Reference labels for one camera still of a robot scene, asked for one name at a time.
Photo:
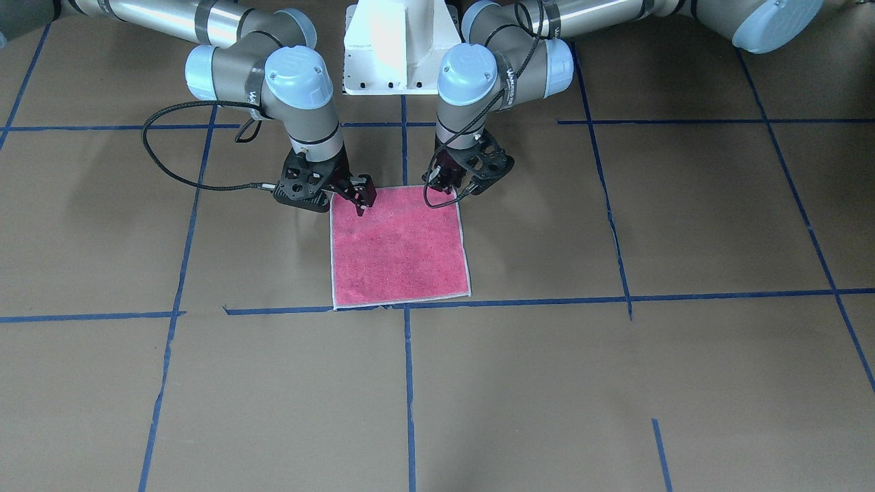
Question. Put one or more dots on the white pedestal column base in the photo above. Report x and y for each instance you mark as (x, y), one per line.
(395, 47)

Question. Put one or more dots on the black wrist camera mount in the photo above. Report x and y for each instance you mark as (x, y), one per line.
(486, 162)
(303, 183)

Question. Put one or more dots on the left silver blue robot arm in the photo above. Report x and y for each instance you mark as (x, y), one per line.
(518, 53)

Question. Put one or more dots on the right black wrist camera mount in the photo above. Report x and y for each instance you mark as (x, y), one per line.
(303, 183)

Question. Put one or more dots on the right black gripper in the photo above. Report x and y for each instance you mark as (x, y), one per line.
(340, 173)

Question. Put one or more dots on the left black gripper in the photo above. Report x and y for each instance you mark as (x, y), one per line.
(449, 166)

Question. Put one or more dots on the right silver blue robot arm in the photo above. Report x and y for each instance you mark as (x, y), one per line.
(266, 64)

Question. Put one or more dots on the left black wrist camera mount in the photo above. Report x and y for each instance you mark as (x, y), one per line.
(486, 162)

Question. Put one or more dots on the pink towel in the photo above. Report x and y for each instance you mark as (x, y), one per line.
(398, 251)

